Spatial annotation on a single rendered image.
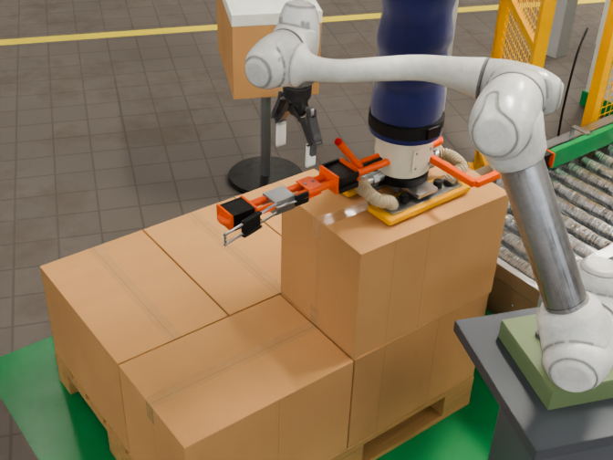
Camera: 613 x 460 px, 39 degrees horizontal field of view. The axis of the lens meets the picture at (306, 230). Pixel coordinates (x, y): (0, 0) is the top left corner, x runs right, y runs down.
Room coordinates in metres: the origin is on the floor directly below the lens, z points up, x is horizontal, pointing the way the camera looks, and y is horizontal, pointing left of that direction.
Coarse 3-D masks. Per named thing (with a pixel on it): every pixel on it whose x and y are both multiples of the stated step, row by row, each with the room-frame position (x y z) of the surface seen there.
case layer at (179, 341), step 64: (256, 192) 2.88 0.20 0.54; (128, 256) 2.42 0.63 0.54; (192, 256) 2.44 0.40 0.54; (256, 256) 2.45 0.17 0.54; (64, 320) 2.22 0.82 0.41; (128, 320) 2.08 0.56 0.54; (192, 320) 2.09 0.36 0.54; (256, 320) 2.10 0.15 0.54; (448, 320) 2.18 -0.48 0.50; (128, 384) 1.83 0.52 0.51; (192, 384) 1.81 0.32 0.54; (256, 384) 1.82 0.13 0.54; (320, 384) 1.85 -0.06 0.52; (384, 384) 2.02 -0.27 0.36; (448, 384) 2.22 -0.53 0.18; (128, 448) 1.88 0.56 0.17; (192, 448) 1.58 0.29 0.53; (256, 448) 1.71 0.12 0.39; (320, 448) 1.86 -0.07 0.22
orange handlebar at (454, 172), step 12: (372, 156) 2.23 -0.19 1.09; (432, 156) 2.24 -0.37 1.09; (360, 168) 2.16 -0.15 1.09; (372, 168) 2.17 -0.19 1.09; (444, 168) 2.19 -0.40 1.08; (456, 168) 2.17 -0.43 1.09; (300, 180) 2.07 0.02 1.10; (312, 180) 2.07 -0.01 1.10; (324, 180) 2.11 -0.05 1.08; (468, 180) 2.12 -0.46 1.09; (480, 180) 2.11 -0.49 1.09; (492, 180) 2.14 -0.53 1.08; (300, 192) 2.02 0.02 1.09; (312, 192) 2.03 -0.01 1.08
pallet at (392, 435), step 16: (64, 368) 2.29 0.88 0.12; (64, 384) 2.32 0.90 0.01; (464, 384) 2.27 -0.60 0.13; (432, 400) 2.17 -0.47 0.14; (448, 400) 2.22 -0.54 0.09; (464, 400) 2.28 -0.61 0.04; (416, 416) 2.20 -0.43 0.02; (432, 416) 2.21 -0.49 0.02; (112, 432) 1.97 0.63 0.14; (384, 432) 2.12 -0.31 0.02; (400, 432) 2.13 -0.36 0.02; (416, 432) 2.13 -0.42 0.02; (112, 448) 1.99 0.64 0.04; (352, 448) 1.94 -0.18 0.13; (368, 448) 2.04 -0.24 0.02; (384, 448) 2.05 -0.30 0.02
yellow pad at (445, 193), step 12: (432, 180) 2.30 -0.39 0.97; (444, 180) 2.30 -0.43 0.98; (444, 192) 2.23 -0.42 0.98; (456, 192) 2.24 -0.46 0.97; (408, 204) 2.15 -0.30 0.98; (420, 204) 2.16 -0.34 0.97; (432, 204) 2.17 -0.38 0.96; (384, 216) 2.09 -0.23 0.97; (396, 216) 2.09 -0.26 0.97; (408, 216) 2.11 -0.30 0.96
